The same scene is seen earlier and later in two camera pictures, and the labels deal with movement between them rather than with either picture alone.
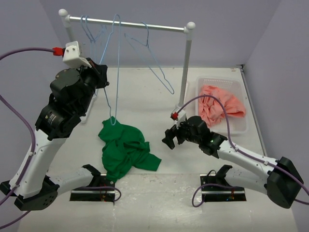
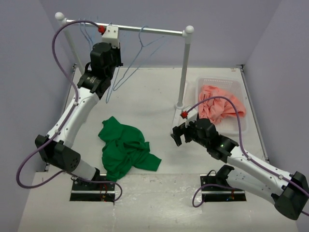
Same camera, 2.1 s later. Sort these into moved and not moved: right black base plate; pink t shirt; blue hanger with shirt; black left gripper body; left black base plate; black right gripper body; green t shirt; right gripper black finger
Moved: right gripper black finger; blue hanger with shirt; black left gripper body
Not moved: pink t shirt; left black base plate; green t shirt; right black base plate; black right gripper body
